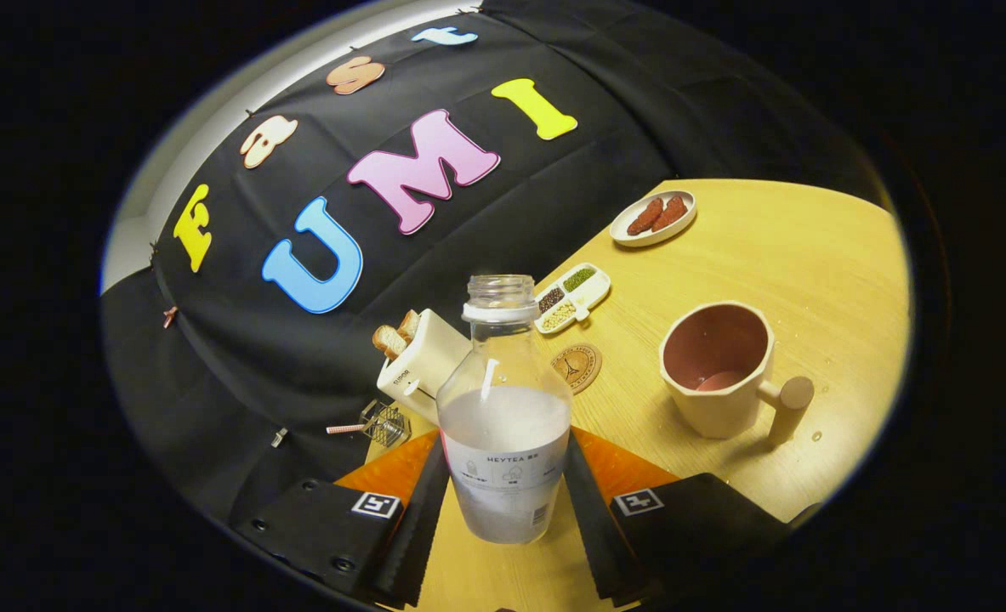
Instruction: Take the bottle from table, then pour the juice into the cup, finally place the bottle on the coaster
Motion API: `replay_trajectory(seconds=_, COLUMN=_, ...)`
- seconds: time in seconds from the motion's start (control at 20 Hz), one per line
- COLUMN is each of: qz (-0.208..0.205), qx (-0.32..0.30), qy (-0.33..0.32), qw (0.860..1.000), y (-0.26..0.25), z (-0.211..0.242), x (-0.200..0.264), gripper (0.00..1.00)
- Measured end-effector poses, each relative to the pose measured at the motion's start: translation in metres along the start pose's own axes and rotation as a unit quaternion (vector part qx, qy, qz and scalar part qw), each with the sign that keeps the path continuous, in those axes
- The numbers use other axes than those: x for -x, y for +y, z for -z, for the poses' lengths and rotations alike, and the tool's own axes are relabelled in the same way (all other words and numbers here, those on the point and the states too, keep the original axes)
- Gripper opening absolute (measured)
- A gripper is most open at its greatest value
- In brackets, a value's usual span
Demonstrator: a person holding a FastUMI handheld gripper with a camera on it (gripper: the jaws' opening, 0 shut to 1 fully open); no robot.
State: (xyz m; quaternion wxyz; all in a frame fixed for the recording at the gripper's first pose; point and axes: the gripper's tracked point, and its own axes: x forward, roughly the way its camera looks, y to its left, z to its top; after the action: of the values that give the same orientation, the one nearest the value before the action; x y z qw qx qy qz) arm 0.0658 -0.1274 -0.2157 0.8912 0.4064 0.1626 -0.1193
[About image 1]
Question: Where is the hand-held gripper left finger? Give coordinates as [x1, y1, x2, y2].
[229, 429, 452, 609]

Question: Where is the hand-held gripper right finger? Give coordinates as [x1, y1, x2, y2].
[564, 425, 797, 609]

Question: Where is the clear juice bottle white label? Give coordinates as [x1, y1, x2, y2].
[436, 274, 573, 546]

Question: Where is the round wooden coaster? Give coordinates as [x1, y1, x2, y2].
[551, 343, 603, 394]

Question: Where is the beige cup wooden handle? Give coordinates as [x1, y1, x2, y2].
[659, 301, 816, 449]

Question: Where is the clear glass holder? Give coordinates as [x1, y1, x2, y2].
[360, 399, 412, 448]

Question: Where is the cream toaster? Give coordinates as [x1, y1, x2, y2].
[376, 309, 474, 426]

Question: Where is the white divided bean tray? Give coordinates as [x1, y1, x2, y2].
[534, 263, 612, 335]

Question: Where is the white round plate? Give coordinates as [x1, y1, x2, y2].
[609, 190, 698, 248]

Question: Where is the brown meat piece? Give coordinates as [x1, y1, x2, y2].
[626, 197, 665, 237]
[651, 195, 689, 233]

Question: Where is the wooden table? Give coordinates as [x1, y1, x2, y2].
[337, 178, 912, 612]

